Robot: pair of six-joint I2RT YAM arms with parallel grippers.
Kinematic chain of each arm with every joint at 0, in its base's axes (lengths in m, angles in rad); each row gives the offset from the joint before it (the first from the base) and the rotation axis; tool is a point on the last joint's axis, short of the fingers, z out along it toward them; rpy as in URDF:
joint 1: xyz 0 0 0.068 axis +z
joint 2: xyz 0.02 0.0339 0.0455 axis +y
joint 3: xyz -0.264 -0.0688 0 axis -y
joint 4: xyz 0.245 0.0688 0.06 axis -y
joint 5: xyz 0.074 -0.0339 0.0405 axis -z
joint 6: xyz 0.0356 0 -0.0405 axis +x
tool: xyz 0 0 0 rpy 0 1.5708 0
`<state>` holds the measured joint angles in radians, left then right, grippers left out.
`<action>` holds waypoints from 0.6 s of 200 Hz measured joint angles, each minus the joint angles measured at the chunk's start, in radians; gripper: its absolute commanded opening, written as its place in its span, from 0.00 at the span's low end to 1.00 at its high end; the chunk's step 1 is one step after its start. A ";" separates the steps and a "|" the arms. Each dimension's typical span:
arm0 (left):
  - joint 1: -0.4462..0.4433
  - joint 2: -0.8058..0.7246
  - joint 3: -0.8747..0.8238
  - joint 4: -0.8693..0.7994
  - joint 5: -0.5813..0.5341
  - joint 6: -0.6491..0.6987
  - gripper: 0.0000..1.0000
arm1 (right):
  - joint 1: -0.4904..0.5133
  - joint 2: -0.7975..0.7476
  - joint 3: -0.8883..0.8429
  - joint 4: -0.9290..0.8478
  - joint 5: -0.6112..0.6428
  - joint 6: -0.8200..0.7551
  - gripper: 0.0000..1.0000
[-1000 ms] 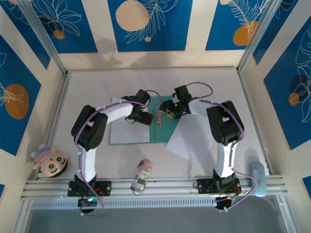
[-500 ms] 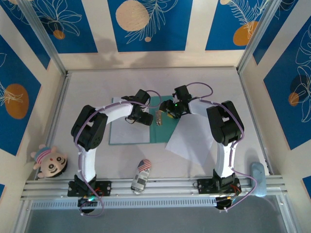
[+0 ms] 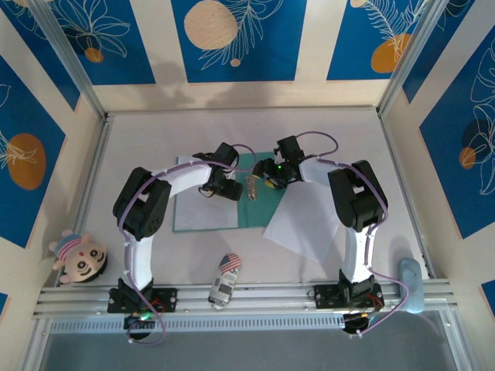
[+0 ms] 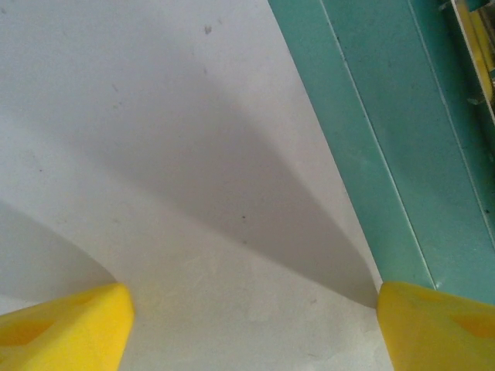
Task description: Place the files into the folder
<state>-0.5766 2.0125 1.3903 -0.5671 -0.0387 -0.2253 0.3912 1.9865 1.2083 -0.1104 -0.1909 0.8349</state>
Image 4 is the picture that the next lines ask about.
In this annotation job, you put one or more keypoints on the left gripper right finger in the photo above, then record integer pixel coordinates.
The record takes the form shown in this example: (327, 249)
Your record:
(437, 332)

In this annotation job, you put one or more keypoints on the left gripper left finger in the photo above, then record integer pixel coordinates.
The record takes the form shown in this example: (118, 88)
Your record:
(69, 332)

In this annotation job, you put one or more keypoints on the white paper sheet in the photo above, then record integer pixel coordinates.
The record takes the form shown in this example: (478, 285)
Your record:
(174, 154)

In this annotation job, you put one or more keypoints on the green paper folder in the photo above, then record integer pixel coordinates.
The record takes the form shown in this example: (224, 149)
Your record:
(386, 135)

